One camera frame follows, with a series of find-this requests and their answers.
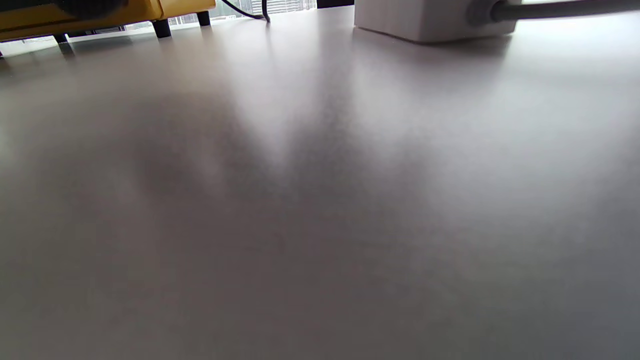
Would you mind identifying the black oven power cable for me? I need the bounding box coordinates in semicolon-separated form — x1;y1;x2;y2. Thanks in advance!
220;0;272;24

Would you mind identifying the yellow toaster oven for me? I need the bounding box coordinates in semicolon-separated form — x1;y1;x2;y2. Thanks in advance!
0;0;217;44

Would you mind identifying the white power strip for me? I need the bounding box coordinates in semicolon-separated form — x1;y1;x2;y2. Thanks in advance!
354;0;524;44

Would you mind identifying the white power strip cable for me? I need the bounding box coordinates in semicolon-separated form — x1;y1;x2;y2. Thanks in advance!
492;0;640;22

